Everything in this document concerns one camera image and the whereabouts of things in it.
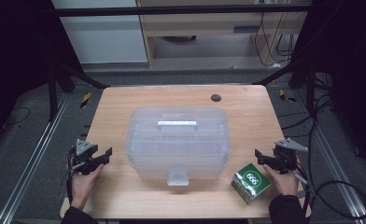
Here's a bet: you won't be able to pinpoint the person's left hand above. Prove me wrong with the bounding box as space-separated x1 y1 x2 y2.
69 162 106 210

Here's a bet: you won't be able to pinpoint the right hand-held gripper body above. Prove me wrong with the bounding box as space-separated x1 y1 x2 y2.
272 137 310 175

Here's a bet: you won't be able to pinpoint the yellow and black tape strip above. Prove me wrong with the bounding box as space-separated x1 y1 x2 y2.
278 89 298 104
79 91 92 109

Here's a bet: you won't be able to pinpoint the green and white carton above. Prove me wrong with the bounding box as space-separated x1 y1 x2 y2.
231 162 273 206

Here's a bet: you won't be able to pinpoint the black metal stand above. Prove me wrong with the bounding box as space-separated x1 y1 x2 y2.
252 59 317 117
46 59 110 123

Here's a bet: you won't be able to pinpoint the black horizontal frame bar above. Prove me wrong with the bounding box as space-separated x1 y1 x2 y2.
51 4 313 18

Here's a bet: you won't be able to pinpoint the clear plastic storage box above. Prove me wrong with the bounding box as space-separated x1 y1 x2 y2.
124 106 232 188

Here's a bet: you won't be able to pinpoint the hanging black desk cables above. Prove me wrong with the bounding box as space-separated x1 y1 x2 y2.
253 12 298 68

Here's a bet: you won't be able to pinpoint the person's right hand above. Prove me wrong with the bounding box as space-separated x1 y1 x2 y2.
262 163 301 197

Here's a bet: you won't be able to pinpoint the light wooden desk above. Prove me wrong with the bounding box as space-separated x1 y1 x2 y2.
136 0 313 69

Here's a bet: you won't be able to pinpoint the black curtain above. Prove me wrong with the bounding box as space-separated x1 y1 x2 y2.
0 0 83 150
291 0 366 175

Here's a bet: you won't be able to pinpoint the aluminium floor rail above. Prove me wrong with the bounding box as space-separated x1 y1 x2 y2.
0 92 72 224
292 90 366 224

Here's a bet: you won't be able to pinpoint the thin black floor cable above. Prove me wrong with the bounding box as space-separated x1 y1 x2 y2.
3 105 32 127

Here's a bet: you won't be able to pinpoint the white cabinet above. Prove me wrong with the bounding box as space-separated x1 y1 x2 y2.
50 0 149 65

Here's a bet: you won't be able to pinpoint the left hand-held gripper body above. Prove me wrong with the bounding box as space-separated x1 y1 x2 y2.
70 138 105 175

